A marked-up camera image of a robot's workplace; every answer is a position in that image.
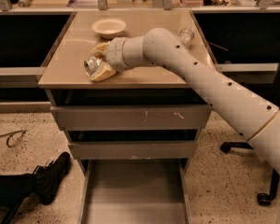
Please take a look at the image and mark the black shoe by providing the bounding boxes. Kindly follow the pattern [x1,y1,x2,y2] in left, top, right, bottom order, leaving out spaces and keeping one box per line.
[35,152,71,205]

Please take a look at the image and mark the grey drawer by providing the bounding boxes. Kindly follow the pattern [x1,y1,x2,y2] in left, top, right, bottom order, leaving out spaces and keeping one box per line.
[49,89,215,132]
[68,129,199,160]

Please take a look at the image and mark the grey top drawer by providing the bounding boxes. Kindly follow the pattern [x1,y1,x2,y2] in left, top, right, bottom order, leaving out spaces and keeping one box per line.
[49,89,215,132]

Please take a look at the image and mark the open bottom drawer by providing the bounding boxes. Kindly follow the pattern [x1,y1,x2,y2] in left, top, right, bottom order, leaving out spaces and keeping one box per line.
[77,159,192,224]

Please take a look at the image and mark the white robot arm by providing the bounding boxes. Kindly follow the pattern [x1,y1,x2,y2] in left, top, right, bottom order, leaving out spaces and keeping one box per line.
[91,28,280,224]

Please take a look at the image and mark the white paper bowl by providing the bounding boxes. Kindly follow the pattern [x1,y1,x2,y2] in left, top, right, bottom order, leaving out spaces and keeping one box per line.
[91,18,126,39]

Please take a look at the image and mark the clear plastic bottle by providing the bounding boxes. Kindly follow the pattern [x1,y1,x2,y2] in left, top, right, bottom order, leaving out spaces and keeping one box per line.
[178,28,194,47]

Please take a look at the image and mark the cable on floor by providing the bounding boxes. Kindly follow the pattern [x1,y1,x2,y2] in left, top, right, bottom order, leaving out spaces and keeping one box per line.
[0,129,28,148]

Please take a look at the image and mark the black trouser leg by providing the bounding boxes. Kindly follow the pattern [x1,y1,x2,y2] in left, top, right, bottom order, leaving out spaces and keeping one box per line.
[0,174,41,212]

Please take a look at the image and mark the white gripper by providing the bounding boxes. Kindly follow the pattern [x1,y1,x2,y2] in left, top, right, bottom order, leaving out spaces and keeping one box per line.
[90,37,129,82]

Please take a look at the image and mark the grey drawer cabinet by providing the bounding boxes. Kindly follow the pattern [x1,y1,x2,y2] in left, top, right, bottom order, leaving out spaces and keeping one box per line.
[39,9,211,165]

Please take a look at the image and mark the grey middle drawer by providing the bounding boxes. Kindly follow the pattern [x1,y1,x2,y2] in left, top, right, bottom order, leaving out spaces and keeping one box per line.
[68,129,199,160]

